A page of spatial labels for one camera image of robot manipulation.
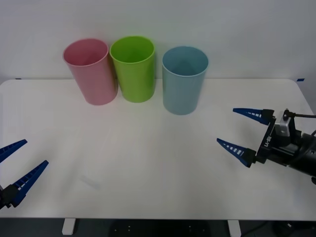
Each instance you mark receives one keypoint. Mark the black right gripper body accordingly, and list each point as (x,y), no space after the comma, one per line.
(267,148)

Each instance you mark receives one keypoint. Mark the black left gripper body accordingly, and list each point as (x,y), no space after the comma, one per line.
(1,197)

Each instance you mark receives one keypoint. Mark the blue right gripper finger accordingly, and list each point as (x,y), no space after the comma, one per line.
(238,151)
(256,114)

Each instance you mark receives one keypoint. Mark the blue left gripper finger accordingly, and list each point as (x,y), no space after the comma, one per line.
(22,184)
(11,148)

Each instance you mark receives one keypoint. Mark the white table leg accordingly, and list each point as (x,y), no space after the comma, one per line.
(68,227)
(234,228)

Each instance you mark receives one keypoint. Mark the pale blue plastic bin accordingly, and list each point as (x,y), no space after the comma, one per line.
(181,93)

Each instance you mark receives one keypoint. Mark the pink plastic bin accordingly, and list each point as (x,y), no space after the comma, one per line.
(96,81)

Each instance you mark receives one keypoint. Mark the green plastic bin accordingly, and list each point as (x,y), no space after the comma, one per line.
(135,81)

